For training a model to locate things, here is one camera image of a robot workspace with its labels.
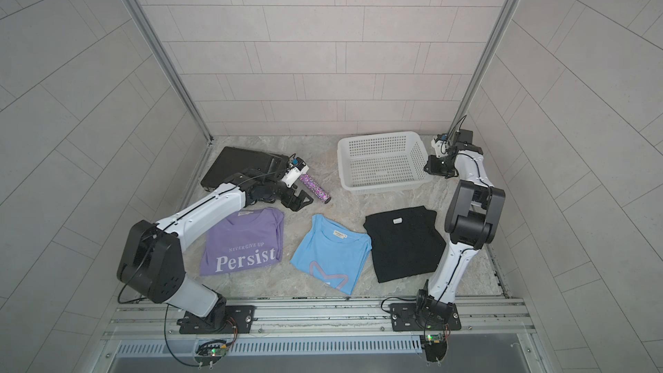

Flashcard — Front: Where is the black closed laptop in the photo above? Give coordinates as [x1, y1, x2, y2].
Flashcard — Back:
[200, 147, 289, 192]

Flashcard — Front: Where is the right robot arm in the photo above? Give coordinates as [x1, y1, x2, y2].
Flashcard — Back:
[417, 130, 506, 331]

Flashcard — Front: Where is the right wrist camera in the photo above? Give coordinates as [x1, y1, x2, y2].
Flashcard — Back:
[431, 134, 452, 158]

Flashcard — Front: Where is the right circuit board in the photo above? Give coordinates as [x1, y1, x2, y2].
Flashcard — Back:
[421, 334, 448, 364]

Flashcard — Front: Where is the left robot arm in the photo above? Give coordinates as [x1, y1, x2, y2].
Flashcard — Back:
[117, 165, 314, 334]

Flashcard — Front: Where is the right corner metal post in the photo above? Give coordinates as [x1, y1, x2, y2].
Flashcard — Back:
[448, 0, 520, 134]

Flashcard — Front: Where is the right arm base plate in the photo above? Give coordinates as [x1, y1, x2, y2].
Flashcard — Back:
[388, 302, 462, 333]

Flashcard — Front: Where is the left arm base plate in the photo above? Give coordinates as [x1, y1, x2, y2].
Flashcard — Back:
[177, 304, 256, 335]

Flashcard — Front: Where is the white plastic basket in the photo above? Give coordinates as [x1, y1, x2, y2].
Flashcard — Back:
[337, 131, 433, 195]

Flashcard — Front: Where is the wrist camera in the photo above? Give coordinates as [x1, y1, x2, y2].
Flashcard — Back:
[431, 134, 452, 158]
[281, 155, 309, 188]

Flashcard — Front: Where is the purple t-shirt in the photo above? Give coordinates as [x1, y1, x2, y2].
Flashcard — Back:
[200, 207, 285, 276]

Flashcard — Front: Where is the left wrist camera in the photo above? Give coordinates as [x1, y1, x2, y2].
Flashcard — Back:
[281, 155, 309, 188]

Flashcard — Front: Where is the left circuit board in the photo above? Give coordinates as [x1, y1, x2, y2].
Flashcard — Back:
[194, 339, 229, 369]

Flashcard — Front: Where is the left corner metal post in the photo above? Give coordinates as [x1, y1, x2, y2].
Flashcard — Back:
[122, 0, 214, 144]

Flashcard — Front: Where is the corner metal post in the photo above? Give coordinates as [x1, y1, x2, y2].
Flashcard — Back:
[448, 0, 520, 134]
[122, 0, 214, 144]

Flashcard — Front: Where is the aluminium rail frame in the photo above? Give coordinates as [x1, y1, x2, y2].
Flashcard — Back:
[101, 296, 535, 363]

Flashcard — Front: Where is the circuit board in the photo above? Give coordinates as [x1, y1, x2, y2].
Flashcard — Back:
[421, 334, 448, 364]
[194, 339, 229, 369]

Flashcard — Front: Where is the left black cable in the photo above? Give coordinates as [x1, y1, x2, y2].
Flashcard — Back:
[116, 268, 208, 368]

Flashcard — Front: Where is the light blue t-shirt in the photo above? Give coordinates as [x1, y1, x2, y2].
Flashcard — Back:
[290, 214, 372, 295]

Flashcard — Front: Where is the purple glitter tube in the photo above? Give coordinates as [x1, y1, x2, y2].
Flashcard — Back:
[299, 174, 332, 204]

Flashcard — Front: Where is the black t-shirt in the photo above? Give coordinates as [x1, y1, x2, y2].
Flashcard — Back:
[364, 205, 446, 283]

